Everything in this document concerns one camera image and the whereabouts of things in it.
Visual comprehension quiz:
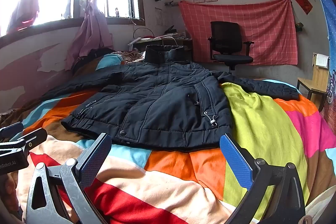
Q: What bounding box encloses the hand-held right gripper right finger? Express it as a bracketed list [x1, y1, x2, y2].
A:
[219, 133, 306, 224]

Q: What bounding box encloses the colourful striped blanket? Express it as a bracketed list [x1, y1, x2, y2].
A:
[0, 52, 336, 224]

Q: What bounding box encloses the stack of books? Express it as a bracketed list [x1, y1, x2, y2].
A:
[157, 33, 184, 39]

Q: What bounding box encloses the white wall calendar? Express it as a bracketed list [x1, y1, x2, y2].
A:
[154, 7, 164, 26]

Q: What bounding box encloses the white charging cable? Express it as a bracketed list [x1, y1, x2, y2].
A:
[160, 36, 184, 47]

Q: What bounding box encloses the dark clothes heap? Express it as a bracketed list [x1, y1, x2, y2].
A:
[72, 47, 116, 75]

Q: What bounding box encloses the brown patterned bedding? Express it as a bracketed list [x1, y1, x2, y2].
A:
[115, 48, 146, 64]

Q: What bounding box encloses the pink curtain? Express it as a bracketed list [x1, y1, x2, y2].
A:
[65, 0, 137, 69]

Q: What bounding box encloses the looped cable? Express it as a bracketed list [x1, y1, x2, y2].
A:
[133, 28, 155, 39]

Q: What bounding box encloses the black office chair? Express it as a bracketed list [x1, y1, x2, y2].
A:
[208, 21, 255, 73]

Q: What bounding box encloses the blue printed cloth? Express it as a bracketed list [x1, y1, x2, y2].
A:
[306, 0, 336, 119]

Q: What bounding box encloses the white paper on chair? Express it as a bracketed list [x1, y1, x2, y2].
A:
[316, 54, 329, 68]

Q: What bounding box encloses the wooden desk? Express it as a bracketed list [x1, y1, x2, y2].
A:
[128, 36, 193, 62]

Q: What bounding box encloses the red checked wall cloth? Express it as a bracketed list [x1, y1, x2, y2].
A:
[178, 0, 300, 66]

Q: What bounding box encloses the dark navy padded jacket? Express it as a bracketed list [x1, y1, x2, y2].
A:
[39, 45, 301, 149]

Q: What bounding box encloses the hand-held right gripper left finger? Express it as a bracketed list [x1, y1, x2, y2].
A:
[26, 133, 112, 224]

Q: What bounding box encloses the cream cloth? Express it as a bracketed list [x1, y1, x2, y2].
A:
[304, 185, 336, 224]

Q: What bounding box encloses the white desk lamp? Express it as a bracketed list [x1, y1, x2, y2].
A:
[128, 39, 145, 51]

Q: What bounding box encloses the red paper wall decoration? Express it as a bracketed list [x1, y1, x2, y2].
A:
[295, 0, 313, 15]

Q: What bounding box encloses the wooden chair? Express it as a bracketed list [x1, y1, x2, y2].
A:
[297, 52, 330, 111]

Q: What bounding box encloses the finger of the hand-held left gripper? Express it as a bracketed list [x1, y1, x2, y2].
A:
[0, 127, 48, 153]
[0, 122, 24, 142]

